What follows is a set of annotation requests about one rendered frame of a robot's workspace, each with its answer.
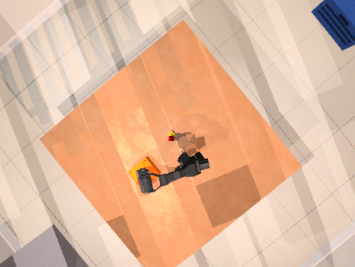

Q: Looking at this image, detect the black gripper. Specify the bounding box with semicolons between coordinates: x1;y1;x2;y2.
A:
175;152;204;171

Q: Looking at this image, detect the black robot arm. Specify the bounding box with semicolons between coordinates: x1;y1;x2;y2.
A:
136;152;210;194

